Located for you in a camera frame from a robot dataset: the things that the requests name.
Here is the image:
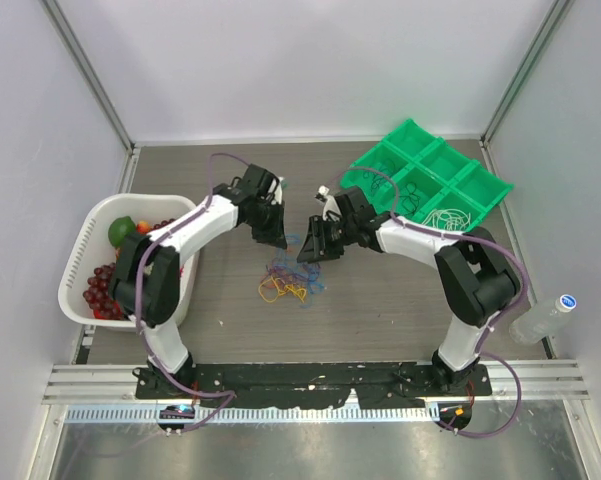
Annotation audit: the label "green compartment bin tray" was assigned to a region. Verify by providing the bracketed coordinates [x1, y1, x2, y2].
[340, 119, 514, 232]

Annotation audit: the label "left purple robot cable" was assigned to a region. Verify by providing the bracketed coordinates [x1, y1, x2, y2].
[129, 151, 254, 351]

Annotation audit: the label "brown cable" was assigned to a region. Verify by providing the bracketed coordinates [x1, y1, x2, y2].
[397, 181, 423, 217]

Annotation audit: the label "white plastic fruit basket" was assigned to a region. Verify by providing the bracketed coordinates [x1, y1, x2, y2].
[58, 193, 196, 332]

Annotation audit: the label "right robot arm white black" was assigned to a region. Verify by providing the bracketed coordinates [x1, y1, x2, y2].
[297, 187, 528, 395]

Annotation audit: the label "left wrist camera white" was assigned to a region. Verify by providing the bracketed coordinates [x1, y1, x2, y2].
[273, 177, 288, 204]

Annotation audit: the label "white cable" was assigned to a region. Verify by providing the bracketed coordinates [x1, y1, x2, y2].
[424, 211, 471, 234]
[421, 206, 474, 233]

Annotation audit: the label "red grape bunch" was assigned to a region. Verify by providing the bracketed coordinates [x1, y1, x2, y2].
[82, 263, 126, 321]

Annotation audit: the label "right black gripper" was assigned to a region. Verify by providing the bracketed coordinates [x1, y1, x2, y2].
[297, 216, 356, 264]

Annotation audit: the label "clear plastic water bottle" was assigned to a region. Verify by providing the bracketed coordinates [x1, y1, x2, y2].
[509, 294, 577, 345]

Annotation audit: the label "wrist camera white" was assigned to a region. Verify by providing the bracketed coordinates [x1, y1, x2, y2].
[315, 185, 340, 221]
[273, 177, 288, 204]

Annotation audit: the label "green lime fruit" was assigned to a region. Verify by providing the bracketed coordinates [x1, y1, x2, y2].
[107, 216, 136, 248]

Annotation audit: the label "white slotted cable duct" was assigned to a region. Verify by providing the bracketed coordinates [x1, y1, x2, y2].
[65, 402, 440, 425]

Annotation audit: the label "orange cable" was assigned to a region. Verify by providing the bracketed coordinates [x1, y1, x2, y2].
[262, 264, 311, 286]

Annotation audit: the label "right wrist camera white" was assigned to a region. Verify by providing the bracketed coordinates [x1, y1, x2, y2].
[315, 185, 340, 221]

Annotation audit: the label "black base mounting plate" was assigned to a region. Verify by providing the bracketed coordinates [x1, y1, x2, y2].
[133, 362, 492, 410]

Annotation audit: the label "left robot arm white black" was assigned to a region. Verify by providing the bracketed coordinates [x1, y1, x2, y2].
[109, 164, 287, 399]

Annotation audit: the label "small peach fruits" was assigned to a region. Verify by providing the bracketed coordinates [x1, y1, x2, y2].
[115, 221, 152, 259]

